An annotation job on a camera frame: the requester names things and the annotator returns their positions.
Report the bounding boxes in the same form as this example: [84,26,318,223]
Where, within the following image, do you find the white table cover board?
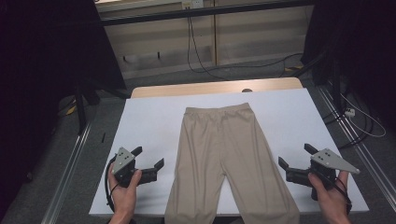
[89,88,370,217]

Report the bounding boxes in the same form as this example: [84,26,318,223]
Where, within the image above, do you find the right hand-held gripper black cable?
[314,169,353,213]

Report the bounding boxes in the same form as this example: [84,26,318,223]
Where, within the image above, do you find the white wall socket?
[181,0,205,9]

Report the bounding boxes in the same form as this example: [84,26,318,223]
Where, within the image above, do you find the light wooden table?
[130,77,304,99]

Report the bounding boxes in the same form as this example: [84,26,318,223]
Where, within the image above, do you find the person's right hand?
[307,171,352,216]

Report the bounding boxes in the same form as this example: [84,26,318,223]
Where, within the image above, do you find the left hand-held gripper black cable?
[104,155,125,213]

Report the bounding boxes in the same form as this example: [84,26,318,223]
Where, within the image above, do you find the black hanging cable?
[190,17,304,78]
[186,15,228,81]

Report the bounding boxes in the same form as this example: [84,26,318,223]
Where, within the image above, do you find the hand-held gripper black cable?
[314,169,353,213]
[104,155,125,213]

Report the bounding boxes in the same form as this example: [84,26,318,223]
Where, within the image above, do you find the black metal stand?
[292,52,344,110]
[73,83,102,134]

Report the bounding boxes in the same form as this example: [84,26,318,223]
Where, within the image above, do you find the light wooden cabinet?
[96,0,316,80]

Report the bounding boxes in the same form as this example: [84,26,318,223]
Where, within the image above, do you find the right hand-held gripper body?
[285,147,361,200]

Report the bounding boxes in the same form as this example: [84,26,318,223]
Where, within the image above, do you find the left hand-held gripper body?
[111,147,158,189]

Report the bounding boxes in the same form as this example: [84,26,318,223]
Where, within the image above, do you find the black horizontal bar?
[98,0,316,27]

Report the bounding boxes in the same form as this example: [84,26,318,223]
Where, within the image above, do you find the black floor cables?
[321,92,375,150]

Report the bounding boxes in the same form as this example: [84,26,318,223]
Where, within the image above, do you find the aluminium floor rail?
[41,122,92,224]
[316,85,396,203]

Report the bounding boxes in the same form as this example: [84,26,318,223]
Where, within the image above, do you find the white cable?
[340,92,387,138]

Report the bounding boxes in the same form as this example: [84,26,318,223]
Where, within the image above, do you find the person's left hand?
[107,170,143,216]

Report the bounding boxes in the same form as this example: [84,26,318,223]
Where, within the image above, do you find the beige pants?
[163,103,301,224]

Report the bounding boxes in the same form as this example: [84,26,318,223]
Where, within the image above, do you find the black curtain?
[0,0,127,216]
[300,0,396,132]

